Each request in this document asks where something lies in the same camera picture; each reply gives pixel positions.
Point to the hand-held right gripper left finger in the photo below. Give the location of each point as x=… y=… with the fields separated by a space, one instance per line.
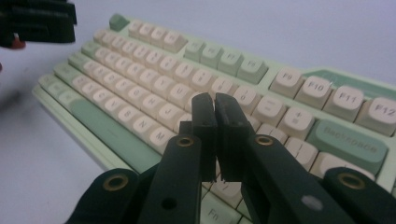
x=180 y=174

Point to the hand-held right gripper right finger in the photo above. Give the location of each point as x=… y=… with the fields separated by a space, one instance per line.
x=258 y=174

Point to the green and pink keyboard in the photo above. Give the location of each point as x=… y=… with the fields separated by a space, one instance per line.
x=124 y=93

